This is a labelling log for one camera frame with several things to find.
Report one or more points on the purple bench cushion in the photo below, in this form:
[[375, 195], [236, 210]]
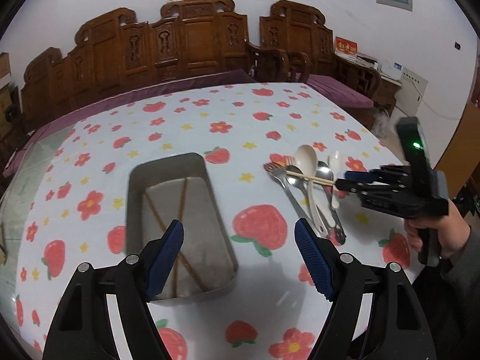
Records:
[[199, 82]]

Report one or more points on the light bamboo chopstick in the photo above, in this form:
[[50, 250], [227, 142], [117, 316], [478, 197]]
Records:
[[316, 180]]

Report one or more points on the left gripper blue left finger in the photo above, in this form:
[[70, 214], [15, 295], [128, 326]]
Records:
[[81, 327]]

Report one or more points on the small steel spoon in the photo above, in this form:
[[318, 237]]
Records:
[[300, 187]]

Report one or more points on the white wall panel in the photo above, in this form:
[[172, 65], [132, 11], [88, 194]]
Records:
[[412, 91]]

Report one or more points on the white device on side table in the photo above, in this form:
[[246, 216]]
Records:
[[393, 70]]

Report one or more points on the strawberry flower tablecloth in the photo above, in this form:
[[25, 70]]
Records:
[[108, 183]]

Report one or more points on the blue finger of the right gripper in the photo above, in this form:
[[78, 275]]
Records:
[[353, 186], [361, 176]]

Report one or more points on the person's right hand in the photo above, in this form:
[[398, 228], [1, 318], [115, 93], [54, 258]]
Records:
[[453, 231]]

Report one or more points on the steel fork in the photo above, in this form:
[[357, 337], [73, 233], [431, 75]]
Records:
[[279, 174]]

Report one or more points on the carved wooden armchair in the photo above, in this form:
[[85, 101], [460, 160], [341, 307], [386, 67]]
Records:
[[300, 30]]

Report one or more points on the metal rectangular tray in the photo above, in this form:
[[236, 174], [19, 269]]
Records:
[[197, 262]]

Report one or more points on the red calendar box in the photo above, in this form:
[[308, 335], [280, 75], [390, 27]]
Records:
[[346, 48]]

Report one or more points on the purple armchair cushion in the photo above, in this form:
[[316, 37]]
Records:
[[338, 93]]

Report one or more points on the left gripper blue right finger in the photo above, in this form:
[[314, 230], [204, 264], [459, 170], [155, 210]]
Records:
[[374, 313]]

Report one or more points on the cream plastic fork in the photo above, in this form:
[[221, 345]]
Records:
[[290, 161]]

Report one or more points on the carved wooden sofa bench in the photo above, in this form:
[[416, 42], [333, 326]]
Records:
[[114, 53]]

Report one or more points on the wooden side table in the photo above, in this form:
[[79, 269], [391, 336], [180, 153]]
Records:
[[366, 80]]

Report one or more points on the large steel spoon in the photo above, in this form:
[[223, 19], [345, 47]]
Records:
[[323, 170]]

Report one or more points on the plastic bag on floor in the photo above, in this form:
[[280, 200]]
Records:
[[383, 126]]

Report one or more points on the large cream plastic spoon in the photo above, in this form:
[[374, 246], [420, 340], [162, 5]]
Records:
[[305, 159]]

